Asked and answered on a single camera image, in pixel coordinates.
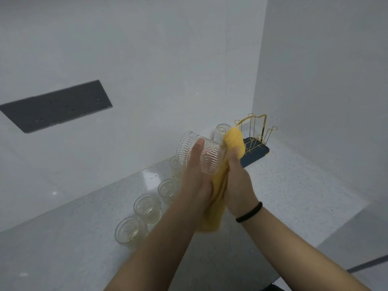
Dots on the ribbed clear drinking glass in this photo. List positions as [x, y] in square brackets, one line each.
[175, 166]
[220, 133]
[168, 189]
[212, 154]
[130, 230]
[148, 209]

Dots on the dark blue rack tray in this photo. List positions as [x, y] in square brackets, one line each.
[257, 153]

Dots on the person's right forearm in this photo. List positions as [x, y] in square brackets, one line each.
[291, 254]

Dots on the person's right thumb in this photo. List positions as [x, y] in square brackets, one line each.
[234, 159]

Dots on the person's left hand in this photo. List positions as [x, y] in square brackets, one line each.
[194, 181]

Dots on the person's left thumb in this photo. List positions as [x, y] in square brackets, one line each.
[196, 154]

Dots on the yellow cleaning cloth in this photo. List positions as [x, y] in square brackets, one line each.
[234, 141]

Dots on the person's right hand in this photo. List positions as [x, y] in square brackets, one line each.
[239, 186]

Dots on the grey wall socket panel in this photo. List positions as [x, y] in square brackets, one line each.
[57, 106]

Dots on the person's left forearm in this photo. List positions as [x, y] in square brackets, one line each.
[157, 248]

